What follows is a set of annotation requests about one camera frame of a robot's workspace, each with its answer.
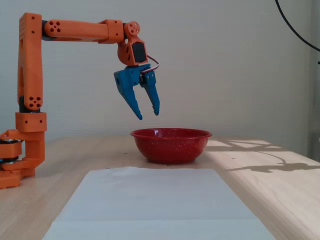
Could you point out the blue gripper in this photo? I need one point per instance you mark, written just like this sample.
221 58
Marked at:
128 79

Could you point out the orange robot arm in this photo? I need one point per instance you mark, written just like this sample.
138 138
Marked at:
30 65

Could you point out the white paper sheet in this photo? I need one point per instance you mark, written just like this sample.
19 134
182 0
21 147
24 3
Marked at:
160 200

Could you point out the red speckled bowl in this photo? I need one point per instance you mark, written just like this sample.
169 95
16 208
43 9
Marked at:
171 148

